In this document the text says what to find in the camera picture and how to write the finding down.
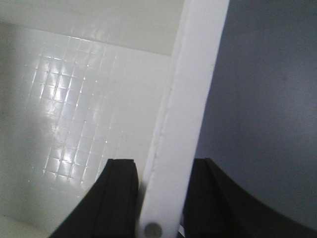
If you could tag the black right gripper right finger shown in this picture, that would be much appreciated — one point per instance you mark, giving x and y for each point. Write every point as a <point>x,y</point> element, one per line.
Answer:
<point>217,207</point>

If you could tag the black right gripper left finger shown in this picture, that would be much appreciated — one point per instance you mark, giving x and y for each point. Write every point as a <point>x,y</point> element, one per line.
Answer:
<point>108,210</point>

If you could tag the white Totelife plastic tote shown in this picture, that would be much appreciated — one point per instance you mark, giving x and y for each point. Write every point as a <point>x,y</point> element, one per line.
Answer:
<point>85,81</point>

